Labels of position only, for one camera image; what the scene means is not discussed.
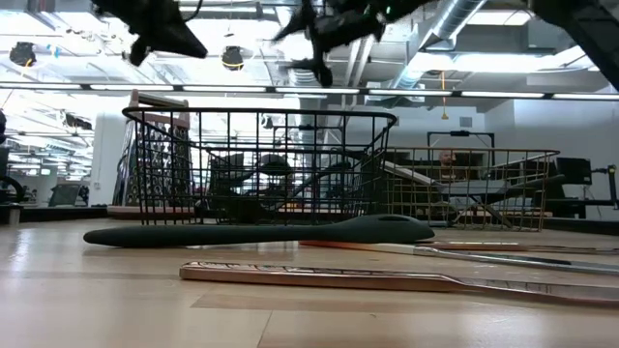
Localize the silver slanted ceiling duct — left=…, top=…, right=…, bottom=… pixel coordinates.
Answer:
left=394, top=0, right=487, bottom=91

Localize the pink box grater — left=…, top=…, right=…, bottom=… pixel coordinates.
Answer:
left=106, top=89, right=194, bottom=221

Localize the copper coloured cutlery piece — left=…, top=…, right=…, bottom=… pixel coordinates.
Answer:
left=415, top=240, right=619, bottom=256
left=178, top=260, right=619, bottom=309

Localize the orange-handled table knife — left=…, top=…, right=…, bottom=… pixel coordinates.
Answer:
left=298, top=240, right=619, bottom=277

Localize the yellow hanging cord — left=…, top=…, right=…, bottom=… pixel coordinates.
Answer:
left=438, top=71, right=450, bottom=122

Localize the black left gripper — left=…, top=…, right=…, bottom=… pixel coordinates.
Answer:
left=90, top=0, right=210, bottom=68

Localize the person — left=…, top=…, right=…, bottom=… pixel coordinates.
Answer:
left=437, top=150, right=458, bottom=184

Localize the long ceiling light strip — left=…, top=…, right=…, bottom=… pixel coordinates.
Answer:
left=0, top=82, right=619, bottom=102

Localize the silver round ceiling duct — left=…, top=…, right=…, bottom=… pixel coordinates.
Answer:
left=275, top=0, right=335, bottom=88

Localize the black metal rig frame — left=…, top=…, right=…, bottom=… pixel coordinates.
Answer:
left=0, top=205, right=619, bottom=238

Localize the black background rig frame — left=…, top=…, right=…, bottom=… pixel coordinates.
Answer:
left=427, top=130, right=496, bottom=152

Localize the gold wire basket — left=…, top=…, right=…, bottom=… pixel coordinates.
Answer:
left=381, top=146, right=562, bottom=232

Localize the black background monitor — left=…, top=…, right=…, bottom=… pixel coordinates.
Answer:
left=555, top=157, right=594, bottom=188

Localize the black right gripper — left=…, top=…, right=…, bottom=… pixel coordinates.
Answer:
left=273, top=0, right=436, bottom=88

